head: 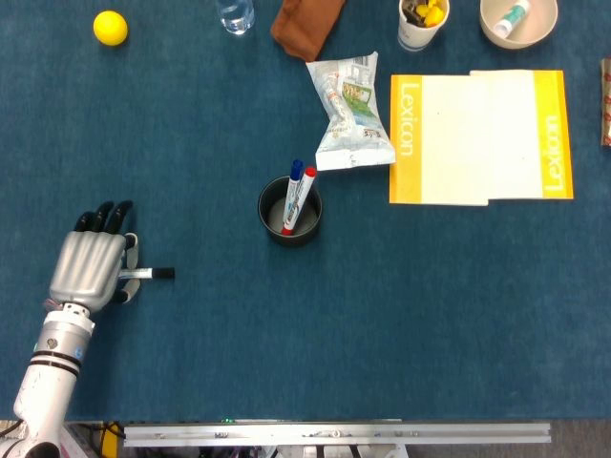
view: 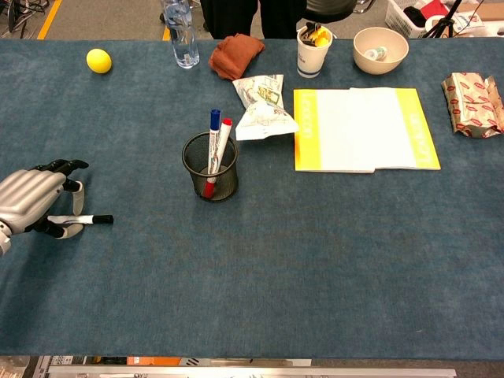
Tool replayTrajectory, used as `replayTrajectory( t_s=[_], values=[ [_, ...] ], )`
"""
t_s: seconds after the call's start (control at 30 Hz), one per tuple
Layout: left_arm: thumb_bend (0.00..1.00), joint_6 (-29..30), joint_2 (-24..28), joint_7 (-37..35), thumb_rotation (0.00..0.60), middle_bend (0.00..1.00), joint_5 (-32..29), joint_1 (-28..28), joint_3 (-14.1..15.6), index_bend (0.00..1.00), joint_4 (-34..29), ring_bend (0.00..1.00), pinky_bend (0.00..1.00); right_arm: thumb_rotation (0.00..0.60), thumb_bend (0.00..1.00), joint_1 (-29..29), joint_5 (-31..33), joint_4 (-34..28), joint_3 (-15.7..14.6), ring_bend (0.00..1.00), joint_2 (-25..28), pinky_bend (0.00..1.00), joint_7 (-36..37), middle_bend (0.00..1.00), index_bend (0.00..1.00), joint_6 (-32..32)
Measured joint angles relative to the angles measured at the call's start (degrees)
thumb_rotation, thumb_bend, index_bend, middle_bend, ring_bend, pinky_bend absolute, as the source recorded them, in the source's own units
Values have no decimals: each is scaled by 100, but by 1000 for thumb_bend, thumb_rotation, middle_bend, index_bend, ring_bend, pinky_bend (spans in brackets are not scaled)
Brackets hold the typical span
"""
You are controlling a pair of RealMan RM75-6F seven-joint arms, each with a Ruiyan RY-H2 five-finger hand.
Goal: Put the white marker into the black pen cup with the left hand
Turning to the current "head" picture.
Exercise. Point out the white paper cup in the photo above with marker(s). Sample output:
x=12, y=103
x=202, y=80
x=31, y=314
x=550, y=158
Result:
x=417, y=33

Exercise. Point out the yellow ball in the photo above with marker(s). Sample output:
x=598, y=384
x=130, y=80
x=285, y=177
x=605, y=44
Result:
x=110, y=28

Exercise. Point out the yellow clips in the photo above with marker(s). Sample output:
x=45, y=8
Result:
x=432, y=12

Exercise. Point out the black-capped white marker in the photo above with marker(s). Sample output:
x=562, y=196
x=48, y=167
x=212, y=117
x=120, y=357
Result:
x=153, y=273

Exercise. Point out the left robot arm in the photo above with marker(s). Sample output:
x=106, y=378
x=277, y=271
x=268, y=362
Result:
x=50, y=377

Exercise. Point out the brown patterned wrapper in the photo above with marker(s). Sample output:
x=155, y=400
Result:
x=606, y=105

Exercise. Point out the beige bowl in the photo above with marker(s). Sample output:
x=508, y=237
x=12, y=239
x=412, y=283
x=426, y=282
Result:
x=518, y=24

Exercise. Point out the blue-capped marker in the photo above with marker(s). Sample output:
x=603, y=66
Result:
x=293, y=183

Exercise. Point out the brown cloth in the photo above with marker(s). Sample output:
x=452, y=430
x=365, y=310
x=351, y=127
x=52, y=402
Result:
x=305, y=21

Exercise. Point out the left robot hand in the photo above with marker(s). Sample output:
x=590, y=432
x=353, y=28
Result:
x=93, y=262

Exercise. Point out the clear plastic water bottle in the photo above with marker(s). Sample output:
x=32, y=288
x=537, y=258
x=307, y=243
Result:
x=235, y=14

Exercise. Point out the blue table cloth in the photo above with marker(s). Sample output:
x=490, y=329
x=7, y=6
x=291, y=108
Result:
x=238, y=334

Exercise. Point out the white snack bag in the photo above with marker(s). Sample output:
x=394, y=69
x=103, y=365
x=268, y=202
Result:
x=351, y=119

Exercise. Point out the red-capped marker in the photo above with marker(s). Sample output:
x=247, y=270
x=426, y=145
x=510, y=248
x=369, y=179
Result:
x=301, y=200

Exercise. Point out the black cylindrical pen holder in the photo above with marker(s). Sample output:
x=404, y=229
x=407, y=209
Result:
x=289, y=224

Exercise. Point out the yellow Lexicon notebook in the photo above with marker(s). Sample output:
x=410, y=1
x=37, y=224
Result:
x=482, y=138

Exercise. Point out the aluminium profile rail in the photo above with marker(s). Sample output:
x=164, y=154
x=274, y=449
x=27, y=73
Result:
x=334, y=433

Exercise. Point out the white green tube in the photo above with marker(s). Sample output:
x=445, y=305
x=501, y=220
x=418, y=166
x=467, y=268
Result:
x=511, y=16

